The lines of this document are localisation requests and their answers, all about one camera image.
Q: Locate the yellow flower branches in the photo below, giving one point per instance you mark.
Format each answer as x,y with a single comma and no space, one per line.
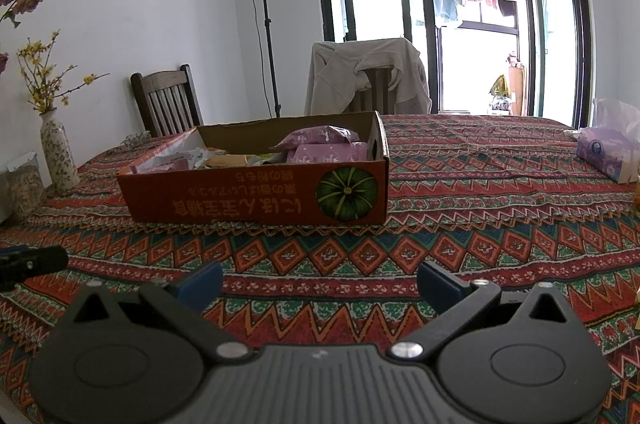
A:
47,74

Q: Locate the black sliding glass door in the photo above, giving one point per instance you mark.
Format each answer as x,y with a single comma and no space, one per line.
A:
580,29

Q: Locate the jacket-covered wooden chair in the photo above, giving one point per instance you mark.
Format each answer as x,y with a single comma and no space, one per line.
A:
377,89

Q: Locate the beige jacket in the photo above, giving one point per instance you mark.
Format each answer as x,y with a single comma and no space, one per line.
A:
330,74

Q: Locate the glass jar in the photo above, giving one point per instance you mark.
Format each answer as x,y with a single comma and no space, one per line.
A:
25,189

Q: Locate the black light stand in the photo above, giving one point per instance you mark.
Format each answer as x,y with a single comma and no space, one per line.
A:
265,4

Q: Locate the speckled white vase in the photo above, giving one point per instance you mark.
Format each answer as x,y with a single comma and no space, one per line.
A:
59,154

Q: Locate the yellow pointed object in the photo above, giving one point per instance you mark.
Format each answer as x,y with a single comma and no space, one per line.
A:
499,86

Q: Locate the pile of snack packets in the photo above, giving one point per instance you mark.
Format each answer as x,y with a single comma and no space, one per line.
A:
320,151

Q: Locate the dark wooden chair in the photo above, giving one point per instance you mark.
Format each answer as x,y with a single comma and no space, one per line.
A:
160,79

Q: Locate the purple tissue pack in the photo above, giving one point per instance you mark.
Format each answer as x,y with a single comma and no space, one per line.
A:
605,149

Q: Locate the patterned red tablecloth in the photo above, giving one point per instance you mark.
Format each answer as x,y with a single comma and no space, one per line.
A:
350,254

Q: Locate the dark small garment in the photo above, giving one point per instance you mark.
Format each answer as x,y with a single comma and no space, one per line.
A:
507,6

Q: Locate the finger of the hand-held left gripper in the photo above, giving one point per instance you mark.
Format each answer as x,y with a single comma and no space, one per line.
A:
45,261

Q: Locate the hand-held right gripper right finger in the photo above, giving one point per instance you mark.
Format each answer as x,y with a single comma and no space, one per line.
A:
440,284

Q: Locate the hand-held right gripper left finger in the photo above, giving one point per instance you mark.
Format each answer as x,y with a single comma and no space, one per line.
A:
200,284

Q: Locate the wooden board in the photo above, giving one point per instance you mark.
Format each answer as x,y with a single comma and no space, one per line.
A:
516,84

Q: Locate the orange cardboard box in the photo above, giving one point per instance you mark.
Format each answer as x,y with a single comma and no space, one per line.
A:
225,194

